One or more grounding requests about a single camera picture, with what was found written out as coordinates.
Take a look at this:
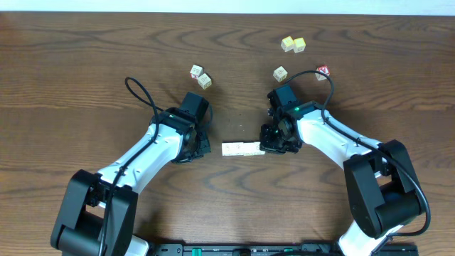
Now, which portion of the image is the red edged wooden block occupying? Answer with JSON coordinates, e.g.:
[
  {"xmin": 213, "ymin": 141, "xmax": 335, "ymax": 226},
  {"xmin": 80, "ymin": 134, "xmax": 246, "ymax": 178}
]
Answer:
[{"xmin": 254, "ymin": 142, "xmax": 265, "ymax": 155}]

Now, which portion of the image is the green letter J block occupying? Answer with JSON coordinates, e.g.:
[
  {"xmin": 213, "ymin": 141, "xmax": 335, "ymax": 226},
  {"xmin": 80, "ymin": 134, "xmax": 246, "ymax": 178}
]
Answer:
[{"xmin": 222, "ymin": 143, "xmax": 232, "ymax": 156}]

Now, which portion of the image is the white wooden block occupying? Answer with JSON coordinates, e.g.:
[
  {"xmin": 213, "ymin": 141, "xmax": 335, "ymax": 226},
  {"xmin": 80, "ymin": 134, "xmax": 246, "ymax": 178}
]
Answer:
[{"xmin": 243, "ymin": 142, "xmax": 257, "ymax": 156}]

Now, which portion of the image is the blue letter X block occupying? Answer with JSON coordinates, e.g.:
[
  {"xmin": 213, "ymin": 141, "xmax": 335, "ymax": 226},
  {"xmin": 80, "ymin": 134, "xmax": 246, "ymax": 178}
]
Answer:
[{"xmin": 231, "ymin": 142, "xmax": 245, "ymax": 156}]

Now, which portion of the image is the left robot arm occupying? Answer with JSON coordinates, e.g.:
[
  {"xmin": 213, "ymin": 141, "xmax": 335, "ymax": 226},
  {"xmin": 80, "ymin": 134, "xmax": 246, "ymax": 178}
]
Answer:
[{"xmin": 50, "ymin": 103, "xmax": 213, "ymax": 255}]

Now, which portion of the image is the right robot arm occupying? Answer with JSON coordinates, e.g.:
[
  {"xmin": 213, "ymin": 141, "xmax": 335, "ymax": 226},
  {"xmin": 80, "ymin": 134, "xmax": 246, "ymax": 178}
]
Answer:
[{"xmin": 259, "ymin": 100, "xmax": 431, "ymax": 255}]

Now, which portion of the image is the plain drawing wooden block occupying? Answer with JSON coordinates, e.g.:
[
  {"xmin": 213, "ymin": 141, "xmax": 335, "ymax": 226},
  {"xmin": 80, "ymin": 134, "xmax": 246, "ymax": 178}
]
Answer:
[{"xmin": 273, "ymin": 66, "xmax": 288, "ymax": 82}]

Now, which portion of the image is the yellow letter wooden block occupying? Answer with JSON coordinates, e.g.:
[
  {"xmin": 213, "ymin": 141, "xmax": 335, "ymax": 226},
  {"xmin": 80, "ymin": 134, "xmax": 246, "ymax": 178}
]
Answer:
[{"xmin": 198, "ymin": 73, "xmax": 213, "ymax": 90}]

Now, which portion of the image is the red number 3 block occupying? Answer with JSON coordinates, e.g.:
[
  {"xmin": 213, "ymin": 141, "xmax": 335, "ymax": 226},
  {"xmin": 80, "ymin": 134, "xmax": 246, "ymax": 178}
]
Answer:
[{"xmin": 190, "ymin": 65, "xmax": 203, "ymax": 80}]

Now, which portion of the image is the red letter V block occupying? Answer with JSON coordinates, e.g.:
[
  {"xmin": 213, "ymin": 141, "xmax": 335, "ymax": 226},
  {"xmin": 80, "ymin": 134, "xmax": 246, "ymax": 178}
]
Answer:
[{"xmin": 315, "ymin": 65, "xmax": 330, "ymax": 81}]

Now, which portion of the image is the pale yellow block left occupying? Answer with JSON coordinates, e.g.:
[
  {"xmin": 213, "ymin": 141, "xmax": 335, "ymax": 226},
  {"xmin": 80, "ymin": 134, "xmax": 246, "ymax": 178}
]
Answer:
[{"xmin": 281, "ymin": 36, "xmax": 295, "ymax": 52}]

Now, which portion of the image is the yellow block right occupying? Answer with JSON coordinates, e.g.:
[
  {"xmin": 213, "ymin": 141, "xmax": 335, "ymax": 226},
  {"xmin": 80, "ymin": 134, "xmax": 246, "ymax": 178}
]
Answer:
[{"xmin": 293, "ymin": 38, "xmax": 306, "ymax": 53}]

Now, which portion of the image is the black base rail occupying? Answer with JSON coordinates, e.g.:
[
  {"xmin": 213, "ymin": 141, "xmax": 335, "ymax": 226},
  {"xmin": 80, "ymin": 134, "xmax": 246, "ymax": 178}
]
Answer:
[{"xmin": 152, "ymin": 242, "xmax": 419, "ymax": 256}]

